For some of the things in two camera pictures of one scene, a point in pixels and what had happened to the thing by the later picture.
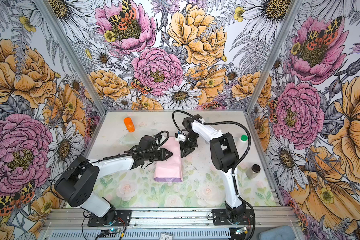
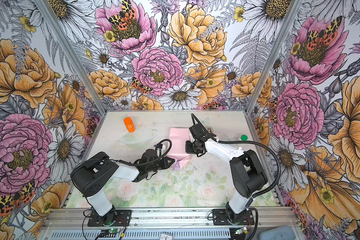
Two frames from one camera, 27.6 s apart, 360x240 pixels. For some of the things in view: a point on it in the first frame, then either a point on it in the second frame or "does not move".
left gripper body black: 155,155 to 159,165
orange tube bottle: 129,124 does not move
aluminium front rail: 63,219 does not move
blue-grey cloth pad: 280,232 does not move
